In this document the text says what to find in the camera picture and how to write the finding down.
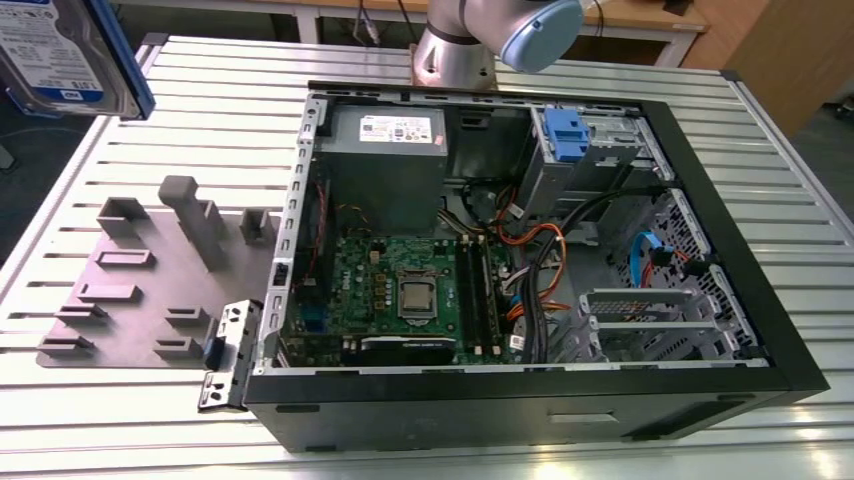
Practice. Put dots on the hard disk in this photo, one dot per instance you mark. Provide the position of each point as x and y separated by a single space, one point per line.
60 55

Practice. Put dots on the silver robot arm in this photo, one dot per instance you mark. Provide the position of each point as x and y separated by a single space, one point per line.
453 55

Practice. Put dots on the metal disk bay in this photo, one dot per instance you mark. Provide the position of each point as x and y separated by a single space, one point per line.
640 326

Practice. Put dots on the green motherboard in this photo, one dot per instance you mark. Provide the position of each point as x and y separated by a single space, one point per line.
360 257

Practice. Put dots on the silver CPU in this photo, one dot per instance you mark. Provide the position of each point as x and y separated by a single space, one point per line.
415 295

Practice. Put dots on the grey power supply unit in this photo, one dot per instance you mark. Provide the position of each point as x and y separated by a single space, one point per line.
380 190

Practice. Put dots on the black RAM slot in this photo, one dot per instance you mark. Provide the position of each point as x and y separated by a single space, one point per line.
492 310
471 300

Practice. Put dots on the CPU socket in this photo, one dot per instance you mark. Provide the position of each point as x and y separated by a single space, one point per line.
419 315

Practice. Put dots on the metal drive cage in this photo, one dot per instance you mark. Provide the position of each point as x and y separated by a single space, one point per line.
553 185

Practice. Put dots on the black graphics card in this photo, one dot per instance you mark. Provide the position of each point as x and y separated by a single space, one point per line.
400 350

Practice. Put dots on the blue plastic drive latch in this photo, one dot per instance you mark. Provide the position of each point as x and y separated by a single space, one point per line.
567 135

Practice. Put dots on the black PC case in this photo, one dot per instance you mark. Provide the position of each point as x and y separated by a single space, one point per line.
467 415

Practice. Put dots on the grey parts rack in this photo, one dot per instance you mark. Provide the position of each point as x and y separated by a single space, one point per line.
146 300

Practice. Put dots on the wooden desk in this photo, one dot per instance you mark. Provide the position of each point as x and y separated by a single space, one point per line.
640 15

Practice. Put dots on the grey floor stand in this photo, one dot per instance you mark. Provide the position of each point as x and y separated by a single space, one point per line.
6 160

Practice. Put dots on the brown wooden cabinet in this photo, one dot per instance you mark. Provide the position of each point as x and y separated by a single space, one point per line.
827 30

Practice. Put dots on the silver card retention bracket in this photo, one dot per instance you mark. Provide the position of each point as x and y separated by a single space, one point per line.
236 315

